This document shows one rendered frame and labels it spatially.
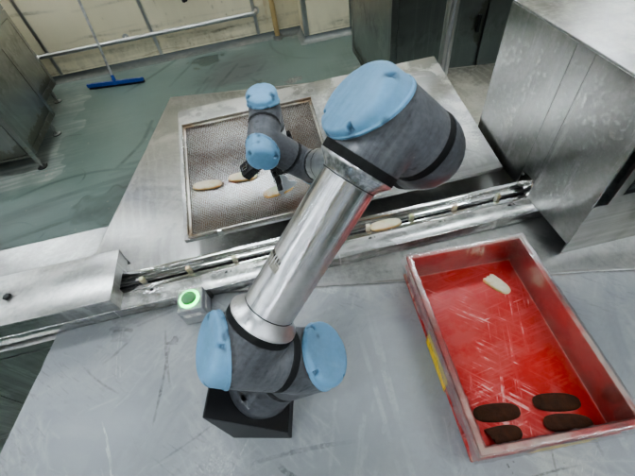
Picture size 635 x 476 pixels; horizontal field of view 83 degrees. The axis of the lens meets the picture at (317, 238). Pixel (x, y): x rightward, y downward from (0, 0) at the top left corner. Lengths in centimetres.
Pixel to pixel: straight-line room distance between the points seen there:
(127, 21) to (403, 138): 439
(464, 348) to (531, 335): 17
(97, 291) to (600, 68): 134
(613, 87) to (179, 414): 121
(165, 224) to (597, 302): 132
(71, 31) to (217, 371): 456
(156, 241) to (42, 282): 33
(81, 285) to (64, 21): 391
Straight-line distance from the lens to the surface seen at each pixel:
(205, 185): 128
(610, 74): 103
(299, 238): 50
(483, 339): 102
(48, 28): 497
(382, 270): 108
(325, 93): 151
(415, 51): 282
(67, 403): 119
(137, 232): 141
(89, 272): 124
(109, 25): 479
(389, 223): 113
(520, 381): 100
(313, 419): 93
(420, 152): 50
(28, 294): 132
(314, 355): 63
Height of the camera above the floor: 172
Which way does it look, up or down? 51 degrees down
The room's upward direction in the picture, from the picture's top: 10 degrees counter-clockwise
